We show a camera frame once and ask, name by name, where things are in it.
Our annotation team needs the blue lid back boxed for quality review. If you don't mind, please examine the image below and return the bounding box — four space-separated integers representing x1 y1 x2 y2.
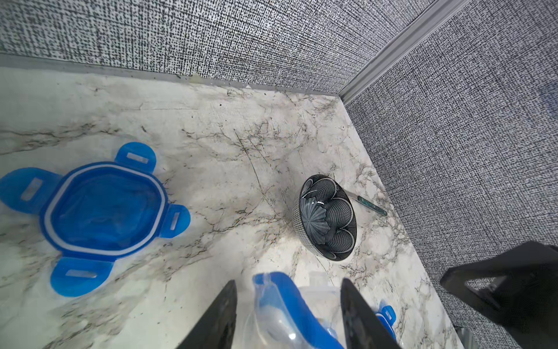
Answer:
1 142 191 298

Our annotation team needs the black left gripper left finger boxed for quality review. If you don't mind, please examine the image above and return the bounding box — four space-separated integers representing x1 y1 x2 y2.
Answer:
177 280 238 349

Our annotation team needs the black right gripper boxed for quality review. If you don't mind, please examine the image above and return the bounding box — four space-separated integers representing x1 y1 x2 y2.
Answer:
440 241 557 348

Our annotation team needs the green handled utensil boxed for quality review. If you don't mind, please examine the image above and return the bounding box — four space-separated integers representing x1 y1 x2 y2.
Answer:
345 190 387 217

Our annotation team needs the clear plastic container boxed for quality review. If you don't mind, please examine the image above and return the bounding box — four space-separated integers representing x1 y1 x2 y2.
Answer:
237 270 398 349

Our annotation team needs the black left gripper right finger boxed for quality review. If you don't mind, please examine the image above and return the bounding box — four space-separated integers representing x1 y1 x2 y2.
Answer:
340 278 400 349

